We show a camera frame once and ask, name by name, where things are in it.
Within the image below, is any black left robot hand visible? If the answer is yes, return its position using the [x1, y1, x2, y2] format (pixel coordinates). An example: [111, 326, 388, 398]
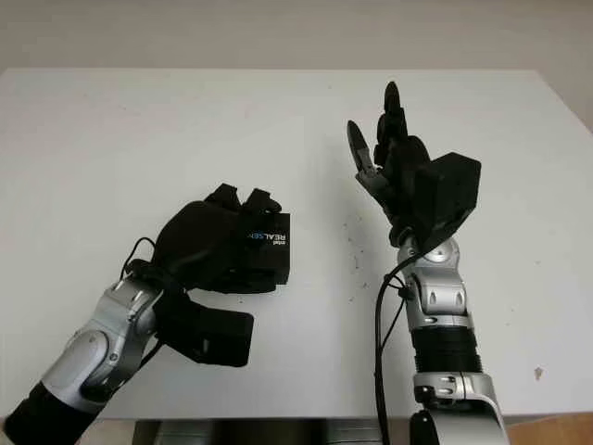
[152, 183, 284, 295]

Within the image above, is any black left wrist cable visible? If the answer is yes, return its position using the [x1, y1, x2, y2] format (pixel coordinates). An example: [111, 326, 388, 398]
[120, 236, 186, 372]

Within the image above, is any black RealSense box lid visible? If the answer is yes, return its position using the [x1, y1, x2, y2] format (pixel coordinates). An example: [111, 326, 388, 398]
[240, 211, 293, 285]

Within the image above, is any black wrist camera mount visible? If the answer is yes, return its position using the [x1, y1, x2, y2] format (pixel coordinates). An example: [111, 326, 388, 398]
[155, 289, 256, 369]
[411, 152, 482, 251]

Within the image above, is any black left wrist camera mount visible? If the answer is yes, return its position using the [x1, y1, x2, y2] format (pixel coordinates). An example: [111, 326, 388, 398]
[155, 289, 256, 369]

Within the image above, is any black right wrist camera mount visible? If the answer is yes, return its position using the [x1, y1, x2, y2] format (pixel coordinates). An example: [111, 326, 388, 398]
[411, 152, 482, 251]

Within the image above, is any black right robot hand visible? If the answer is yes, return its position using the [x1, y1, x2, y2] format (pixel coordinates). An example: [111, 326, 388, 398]
[347, 81, 433, 235]

